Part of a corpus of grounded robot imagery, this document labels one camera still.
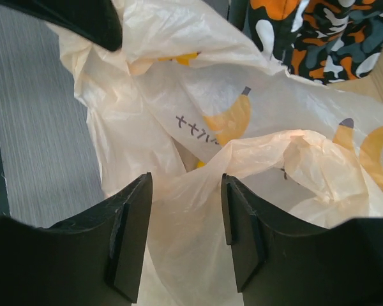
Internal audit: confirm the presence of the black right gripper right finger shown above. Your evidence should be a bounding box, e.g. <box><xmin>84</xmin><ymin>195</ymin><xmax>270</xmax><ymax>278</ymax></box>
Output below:
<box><xmin>221</xmin><ymin>175</ymin><xmax>383</xmax><ymax>305</ymax></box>

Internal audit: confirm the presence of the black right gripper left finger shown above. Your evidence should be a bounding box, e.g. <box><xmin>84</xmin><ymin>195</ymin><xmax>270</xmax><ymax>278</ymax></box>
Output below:
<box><xmin>0</xmin><ymin>173</ymin><xmax>153</xmax><ymax>305</ymax></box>

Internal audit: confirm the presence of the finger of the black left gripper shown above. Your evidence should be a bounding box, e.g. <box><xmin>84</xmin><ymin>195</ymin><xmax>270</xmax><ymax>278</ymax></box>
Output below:
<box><xmin>0</xmin><ymin>0</ymin><xmax>123</xmax><ymax>52</ymax></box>

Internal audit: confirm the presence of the translucent plastic shopping bag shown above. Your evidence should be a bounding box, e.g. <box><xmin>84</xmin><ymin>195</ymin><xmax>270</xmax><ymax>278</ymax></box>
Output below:
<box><xmin>52</xmin><ymin>1</ymin><xmax>383</xmax><ymax>305</ymax></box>

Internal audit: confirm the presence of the yellow fake banana bunch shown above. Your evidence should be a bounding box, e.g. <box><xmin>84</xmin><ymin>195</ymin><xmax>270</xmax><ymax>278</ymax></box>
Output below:
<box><xmin>196</xmin><ymin>161</ymin><xmax>206</xmax><ymax>169</ymax></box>

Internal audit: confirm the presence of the orange camouflage patterned garment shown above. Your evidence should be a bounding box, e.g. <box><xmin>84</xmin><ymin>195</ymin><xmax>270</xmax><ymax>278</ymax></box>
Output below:
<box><xmin>248</xmin><ymin>0</ymin><xmax>383</xmax><ymax>84</ymax></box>

